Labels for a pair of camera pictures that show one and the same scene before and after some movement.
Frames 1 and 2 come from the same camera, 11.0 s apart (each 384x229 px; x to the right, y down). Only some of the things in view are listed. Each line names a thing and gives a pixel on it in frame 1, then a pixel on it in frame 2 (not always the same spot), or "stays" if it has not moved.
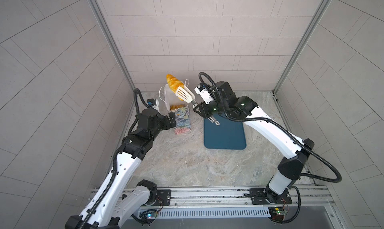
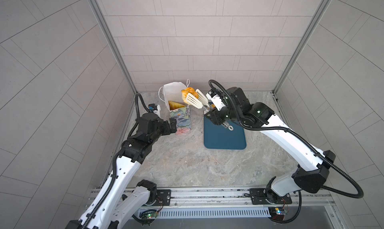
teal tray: x=229 y=134 stays
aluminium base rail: x=303 y=196 stays
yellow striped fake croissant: x=173 y=83 to x=173 y=105
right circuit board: x=277 y=213 stays
